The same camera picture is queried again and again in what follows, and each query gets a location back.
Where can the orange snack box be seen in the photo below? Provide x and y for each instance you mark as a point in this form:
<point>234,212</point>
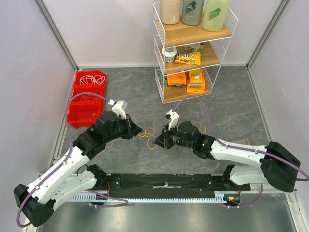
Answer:
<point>176,79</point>
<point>196,81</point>

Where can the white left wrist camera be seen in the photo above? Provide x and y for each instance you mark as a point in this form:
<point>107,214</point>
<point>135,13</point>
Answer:
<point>118,107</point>

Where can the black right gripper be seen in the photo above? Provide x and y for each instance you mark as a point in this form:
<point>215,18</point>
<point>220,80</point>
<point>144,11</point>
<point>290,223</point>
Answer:
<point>165,139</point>

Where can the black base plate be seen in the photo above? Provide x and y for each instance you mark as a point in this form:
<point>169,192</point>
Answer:
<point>167,186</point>

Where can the yellow candy bag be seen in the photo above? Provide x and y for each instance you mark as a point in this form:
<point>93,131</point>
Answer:
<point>193,58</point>

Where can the white brown snack pack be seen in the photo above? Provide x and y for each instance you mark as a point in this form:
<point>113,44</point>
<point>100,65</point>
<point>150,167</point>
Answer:
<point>194,47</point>

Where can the coffee cup with lid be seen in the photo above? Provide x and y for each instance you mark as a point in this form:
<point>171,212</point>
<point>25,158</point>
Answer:
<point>169,54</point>

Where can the orange snack box left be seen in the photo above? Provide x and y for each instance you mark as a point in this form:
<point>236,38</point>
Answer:
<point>176,79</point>

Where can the beige bottle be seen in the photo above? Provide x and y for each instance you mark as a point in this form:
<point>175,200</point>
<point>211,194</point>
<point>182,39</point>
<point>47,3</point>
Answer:
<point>170,11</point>

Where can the grey green bottle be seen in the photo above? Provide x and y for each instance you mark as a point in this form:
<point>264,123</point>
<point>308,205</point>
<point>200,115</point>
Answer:
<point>192,12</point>

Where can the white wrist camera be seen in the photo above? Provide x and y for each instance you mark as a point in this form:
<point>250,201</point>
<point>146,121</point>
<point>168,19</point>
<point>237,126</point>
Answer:
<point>118,107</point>
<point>173,118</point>

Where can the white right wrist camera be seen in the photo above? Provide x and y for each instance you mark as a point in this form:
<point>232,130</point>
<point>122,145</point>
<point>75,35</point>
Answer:
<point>173,118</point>

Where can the light green bottle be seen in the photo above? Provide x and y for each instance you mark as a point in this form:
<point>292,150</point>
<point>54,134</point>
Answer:
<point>214,14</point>

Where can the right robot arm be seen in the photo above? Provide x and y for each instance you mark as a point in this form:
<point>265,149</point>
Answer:
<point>266,164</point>

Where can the white wire shelf rack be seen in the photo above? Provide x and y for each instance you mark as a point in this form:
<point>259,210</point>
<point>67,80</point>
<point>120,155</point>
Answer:
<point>179,35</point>

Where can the red storage bin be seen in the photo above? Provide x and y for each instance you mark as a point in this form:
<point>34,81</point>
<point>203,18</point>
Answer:
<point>84,110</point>

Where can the small card on table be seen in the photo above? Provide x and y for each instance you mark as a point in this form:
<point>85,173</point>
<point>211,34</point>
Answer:
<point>241,142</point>

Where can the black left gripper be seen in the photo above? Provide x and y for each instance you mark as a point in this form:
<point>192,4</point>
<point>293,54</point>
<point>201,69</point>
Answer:
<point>132,129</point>

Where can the orange snack box right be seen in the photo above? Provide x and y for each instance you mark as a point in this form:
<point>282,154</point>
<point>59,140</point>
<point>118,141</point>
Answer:
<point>196,81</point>

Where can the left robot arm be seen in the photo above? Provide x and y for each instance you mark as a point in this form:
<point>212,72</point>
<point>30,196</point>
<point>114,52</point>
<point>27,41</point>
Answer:
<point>39,199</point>

